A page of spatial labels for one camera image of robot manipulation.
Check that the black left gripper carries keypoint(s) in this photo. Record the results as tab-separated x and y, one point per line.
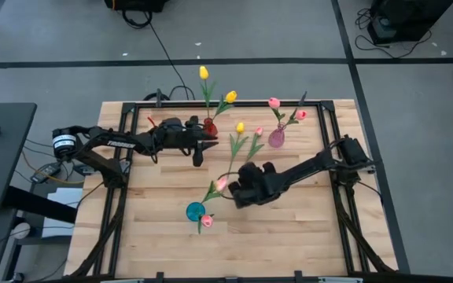
175	135

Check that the black floor equipment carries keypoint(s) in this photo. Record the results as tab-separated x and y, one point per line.
136	4

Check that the black aluminium rig frame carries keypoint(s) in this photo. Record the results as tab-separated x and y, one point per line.
171	104

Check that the teal embossed glass vase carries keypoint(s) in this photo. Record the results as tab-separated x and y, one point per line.
195	212

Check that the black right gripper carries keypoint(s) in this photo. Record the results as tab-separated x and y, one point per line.
269	182

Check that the black equipment box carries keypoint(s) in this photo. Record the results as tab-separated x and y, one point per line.
407	19

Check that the purple ribbed glass vase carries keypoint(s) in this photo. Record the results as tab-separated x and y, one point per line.
277	138

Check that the black desk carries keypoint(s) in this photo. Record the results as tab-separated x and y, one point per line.
2	157

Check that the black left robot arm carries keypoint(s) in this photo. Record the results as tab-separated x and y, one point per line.
112	143

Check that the pink artificial tulip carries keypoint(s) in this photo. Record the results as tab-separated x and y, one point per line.
273	103
221	184
300	115
207	221
258	131

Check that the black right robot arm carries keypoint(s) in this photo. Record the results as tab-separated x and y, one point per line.
313	165

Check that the red glass vase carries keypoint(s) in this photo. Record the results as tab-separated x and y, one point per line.
211	129

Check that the white round object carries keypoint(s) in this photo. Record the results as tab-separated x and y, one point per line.
21	231

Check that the black power adapter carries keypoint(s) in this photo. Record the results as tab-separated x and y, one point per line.
45	171

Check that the yellow artificial tulip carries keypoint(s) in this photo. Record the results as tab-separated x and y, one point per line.
231	96
203	72
240	127

